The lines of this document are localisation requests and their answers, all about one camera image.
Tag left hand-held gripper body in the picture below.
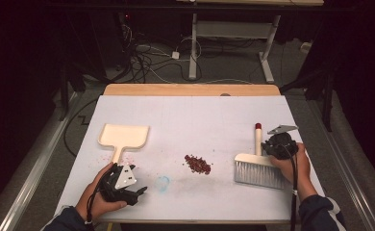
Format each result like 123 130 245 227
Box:
98 163 140 206

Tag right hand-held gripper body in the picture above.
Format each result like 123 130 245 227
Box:
266 124 300 161

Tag cream hand brush grey bristles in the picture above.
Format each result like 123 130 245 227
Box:
233 122 288 191

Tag cream plastic dustpan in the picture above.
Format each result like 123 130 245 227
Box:
97 123 151 165

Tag heap of red beans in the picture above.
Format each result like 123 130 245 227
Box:
184 154 213 176

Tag person's right hand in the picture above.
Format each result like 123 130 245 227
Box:
268 142 313 195

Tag person's left hand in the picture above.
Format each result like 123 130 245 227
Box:
75 162 128 222

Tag white table mat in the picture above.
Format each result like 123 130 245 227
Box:
54 94 325 222

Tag wooden table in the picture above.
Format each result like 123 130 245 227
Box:
103 83 281 97

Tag small white box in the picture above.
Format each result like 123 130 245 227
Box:
300 41 314 54

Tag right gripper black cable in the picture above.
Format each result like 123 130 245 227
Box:
285 145 301 231

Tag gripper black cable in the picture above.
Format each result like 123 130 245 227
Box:
85 189 97 231
285 145 301 231

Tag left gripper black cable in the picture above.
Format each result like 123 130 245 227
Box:
85 189 97 231

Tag long black floor cable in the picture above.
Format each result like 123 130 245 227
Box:
62 97 99 158

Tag grey metal floor rail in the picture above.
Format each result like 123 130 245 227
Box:
0 92 81 231
307 99 375 231

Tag white floor cable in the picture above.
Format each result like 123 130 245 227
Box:
137 43 254 86

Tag tangle of black floor cables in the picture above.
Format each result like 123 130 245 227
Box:
117 25 203 85

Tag white metal frame desk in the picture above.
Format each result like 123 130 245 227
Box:
175 0 324 85

